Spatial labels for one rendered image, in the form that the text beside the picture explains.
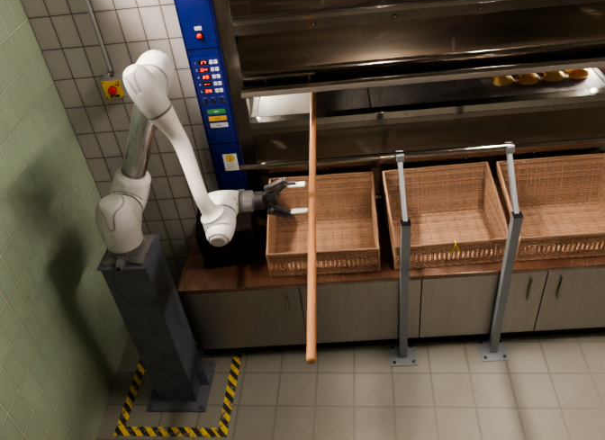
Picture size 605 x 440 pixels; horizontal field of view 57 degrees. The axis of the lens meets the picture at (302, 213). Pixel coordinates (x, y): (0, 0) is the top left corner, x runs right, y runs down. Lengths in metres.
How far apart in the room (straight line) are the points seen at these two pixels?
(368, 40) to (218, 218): 1.10
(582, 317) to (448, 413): 0.87
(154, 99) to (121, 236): 0.62
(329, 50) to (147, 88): 0.97
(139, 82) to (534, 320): 2.27
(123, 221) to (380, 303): 1.33
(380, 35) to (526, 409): 1.93
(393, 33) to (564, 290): 1.50
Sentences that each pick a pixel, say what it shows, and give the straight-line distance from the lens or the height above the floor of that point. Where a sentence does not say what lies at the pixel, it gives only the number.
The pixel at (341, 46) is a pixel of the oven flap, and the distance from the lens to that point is 2.69.
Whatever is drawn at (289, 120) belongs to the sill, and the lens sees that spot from 2.85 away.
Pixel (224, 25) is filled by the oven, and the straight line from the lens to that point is 2.67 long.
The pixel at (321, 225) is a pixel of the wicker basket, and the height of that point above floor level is 0.59.
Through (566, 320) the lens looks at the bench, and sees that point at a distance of 3.29.
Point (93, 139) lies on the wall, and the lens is 3.11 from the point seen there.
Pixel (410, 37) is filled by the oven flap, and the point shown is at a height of 1.55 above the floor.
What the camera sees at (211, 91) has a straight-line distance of 2.78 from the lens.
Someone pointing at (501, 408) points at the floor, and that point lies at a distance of 3.09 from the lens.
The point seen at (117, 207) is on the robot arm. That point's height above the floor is 1.26.
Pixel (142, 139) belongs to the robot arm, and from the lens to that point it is 2.36.
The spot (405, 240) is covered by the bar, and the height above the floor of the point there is 0.86.
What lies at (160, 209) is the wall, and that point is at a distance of 3.28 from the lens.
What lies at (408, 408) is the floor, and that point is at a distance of 3.03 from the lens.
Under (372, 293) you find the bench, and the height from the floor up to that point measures 0.47.
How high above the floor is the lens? 2.58
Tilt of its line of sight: 39 degrees down
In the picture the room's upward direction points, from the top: 7 degrees counter-clockwise
